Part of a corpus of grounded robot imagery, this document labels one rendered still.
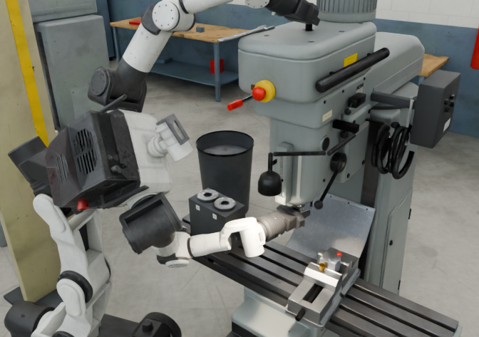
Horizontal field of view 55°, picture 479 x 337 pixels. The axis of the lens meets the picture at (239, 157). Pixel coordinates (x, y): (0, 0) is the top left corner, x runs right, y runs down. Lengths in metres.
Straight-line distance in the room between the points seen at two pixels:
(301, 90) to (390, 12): 4.64
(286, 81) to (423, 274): 2.48
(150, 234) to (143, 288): 1.98
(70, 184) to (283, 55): 0.68
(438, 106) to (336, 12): 0.44
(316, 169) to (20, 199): 1.95
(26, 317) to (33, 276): 1.09
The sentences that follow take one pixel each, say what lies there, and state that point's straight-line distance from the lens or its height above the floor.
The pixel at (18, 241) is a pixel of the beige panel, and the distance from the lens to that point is 3.06.
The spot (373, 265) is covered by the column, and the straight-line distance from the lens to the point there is 2.17.
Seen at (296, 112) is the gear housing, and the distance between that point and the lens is 1.37.
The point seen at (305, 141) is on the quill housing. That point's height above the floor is 1.57.
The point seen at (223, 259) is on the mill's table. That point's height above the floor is 0.96.
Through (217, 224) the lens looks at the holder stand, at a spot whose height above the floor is 1.09.
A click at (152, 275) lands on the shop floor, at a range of 3.36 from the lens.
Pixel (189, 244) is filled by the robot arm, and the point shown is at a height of 1.21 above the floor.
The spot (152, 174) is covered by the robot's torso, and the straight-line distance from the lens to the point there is 1.34.
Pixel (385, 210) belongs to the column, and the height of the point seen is 1.10.
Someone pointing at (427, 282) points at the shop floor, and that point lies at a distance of 3.46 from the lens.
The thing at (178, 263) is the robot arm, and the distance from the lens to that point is 1.56.
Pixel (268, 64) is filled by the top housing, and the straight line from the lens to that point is 1.27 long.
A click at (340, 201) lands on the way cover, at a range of 2.03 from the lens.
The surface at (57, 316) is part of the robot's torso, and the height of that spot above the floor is 0.72.
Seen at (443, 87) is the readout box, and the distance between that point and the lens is 1.54.
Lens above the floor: 2.16
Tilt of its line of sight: 27 degrees down
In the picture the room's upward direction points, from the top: 1 degrees counter-clockwise
